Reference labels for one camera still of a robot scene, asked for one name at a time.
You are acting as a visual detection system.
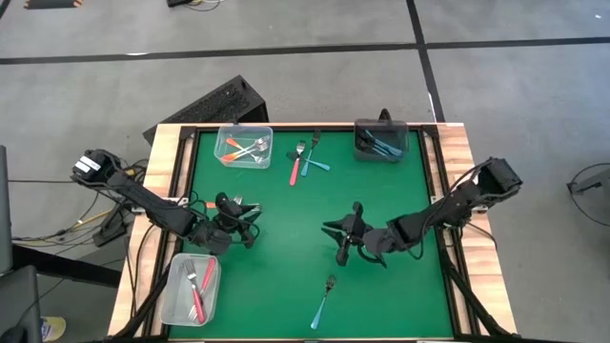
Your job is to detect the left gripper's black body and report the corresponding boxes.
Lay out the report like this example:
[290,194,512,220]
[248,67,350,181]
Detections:
[213,192,257,250]

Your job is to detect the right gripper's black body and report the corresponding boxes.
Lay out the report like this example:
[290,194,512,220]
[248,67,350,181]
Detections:
[335,201,374,268]

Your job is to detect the pink-handled silver fork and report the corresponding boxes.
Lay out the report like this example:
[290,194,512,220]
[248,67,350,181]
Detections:
[188,256,218,321]
[288,140,307,188]
[183,258,207,325]

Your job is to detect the green table mat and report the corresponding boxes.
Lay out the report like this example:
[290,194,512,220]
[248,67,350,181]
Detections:
[182,131,454,339]

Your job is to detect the dark translucent plastic bin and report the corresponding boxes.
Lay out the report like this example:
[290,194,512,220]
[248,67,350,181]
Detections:
[353,118,412,164]

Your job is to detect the clear plastic bin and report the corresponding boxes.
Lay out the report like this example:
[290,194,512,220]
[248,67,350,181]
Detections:
[213,124,275,170]

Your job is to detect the clear container bottom left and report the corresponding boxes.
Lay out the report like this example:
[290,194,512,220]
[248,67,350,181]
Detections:
[159,252,223,328]

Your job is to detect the black perforated computer case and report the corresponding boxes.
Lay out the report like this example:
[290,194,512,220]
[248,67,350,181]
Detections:
[142,74,270,146]

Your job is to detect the black box under table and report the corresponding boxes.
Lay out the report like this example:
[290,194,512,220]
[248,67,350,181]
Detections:
[92,204,128,248]

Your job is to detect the black floor bar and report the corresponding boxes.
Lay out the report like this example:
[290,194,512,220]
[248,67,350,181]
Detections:
[11,243,123,289]

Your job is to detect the yellow and blue package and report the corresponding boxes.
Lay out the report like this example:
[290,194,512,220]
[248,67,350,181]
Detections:
[40,314,68,342]

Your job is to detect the grey cart leg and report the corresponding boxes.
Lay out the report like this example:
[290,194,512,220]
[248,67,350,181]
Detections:
[566,167,610,195]

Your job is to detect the black mat with orange stripes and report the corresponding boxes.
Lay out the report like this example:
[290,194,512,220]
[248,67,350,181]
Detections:
[23,0,84,10]

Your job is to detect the yellow floor cable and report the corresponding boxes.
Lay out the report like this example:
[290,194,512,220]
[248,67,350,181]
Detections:
[71,208,115,231]

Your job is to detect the black floor cable loop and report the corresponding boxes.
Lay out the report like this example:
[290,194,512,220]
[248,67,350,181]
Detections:
[565,161,610,245]

